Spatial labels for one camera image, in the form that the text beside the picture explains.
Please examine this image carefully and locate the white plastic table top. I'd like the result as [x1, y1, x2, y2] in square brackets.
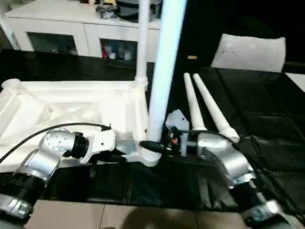
[0, 79, 160, 172]

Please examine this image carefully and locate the white plastic table leg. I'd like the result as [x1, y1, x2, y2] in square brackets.
[144, 0, 187, 146]
[134, 0, 151, 89]
[183, 73, 208, 132]
[193, 74, 241, 144]

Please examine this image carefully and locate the black work mat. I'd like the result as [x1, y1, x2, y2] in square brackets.
[0, 48, 305, 213]

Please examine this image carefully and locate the white plastic bag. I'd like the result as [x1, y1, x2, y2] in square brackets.
[211, 33, 287, 73]

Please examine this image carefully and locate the grey bag on cabinet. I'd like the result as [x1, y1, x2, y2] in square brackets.
[114, 0, 163, 22]

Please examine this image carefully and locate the white cabinet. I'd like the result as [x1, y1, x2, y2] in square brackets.
[0, 0, 163, 60]

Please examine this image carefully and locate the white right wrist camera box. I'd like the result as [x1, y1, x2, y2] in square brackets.
[164, 110, 191, 141]

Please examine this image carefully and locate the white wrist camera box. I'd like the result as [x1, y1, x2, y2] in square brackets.
[164, 110, 191, 141]
[80, 128, 117, 165]

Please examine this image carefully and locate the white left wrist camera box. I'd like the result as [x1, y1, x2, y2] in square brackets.
[80, 128, 117, 165]

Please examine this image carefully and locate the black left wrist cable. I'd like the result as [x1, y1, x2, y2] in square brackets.
[0, 123, 111, 165]

